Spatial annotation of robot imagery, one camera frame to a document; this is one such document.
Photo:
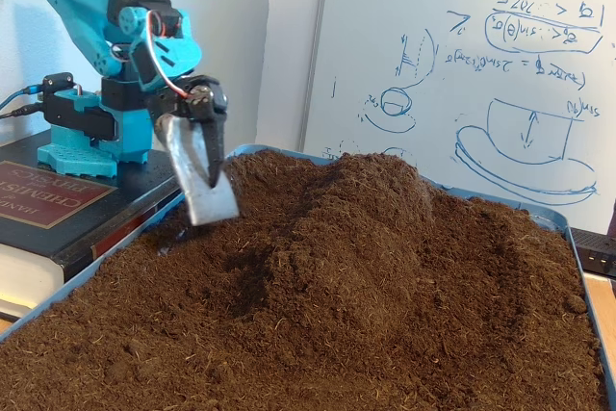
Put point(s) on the brown soil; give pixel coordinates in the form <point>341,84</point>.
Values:
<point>240,334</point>

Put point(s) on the blue plastic tray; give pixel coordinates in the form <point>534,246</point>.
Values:
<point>553,213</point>

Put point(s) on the black perforated box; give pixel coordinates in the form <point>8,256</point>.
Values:
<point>597,257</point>

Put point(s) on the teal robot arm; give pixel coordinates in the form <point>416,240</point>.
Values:
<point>86,11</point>

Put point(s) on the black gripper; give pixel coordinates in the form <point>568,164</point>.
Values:
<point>204,102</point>

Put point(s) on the whiteboard with blue drawings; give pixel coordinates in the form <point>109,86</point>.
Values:
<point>481,93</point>

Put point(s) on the black chemistry physics handbook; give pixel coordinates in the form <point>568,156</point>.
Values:
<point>29,238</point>

